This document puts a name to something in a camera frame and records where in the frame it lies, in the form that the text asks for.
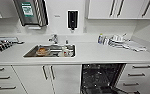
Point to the stainless steel dishwasher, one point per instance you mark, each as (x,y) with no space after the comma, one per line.
(101,78)

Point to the small metal sink dispenser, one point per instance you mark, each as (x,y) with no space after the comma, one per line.
(66,42)

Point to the chrome faucet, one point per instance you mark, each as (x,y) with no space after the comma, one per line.
(54,39)

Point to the blue dish soap bottle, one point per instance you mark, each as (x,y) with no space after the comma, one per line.
(100,38)

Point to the small white container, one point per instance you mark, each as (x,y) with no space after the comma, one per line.
(105,40)

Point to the bowl with orange food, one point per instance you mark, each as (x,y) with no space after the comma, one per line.
(42,51)

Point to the stack of white dishes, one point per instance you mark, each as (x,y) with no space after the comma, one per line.
(116,40)

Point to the stainless steel sink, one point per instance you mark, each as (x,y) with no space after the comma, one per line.
(31,54)

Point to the small dark utensil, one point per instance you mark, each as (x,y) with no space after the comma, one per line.
(20,42)

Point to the white base cabinet with doors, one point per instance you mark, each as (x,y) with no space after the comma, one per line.
(31,83)

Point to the steel paper towel dispenser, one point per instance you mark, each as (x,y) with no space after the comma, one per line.
(29,11)

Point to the white wall outlet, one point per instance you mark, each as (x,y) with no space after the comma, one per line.
(84,29)

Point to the black wall soap dispenser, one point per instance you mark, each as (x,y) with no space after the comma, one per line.
(73,19)

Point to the small wall label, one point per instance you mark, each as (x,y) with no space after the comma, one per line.
(57,16)

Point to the white three-door wall cabinet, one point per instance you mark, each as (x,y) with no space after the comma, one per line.
(97,8)

